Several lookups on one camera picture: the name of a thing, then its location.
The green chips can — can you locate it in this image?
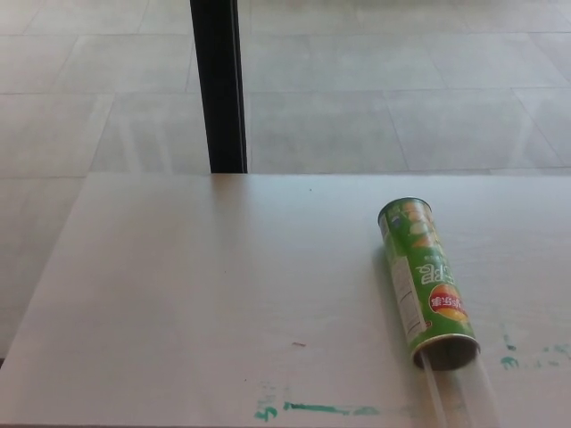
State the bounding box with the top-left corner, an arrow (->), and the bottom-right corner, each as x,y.
377,197 -> 484,371

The black vertical post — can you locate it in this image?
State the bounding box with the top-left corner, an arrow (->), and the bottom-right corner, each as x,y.
189,0 -> 249,175

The clear plastic chips tray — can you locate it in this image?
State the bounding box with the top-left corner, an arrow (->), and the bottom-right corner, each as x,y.
418,348 -> 503,428

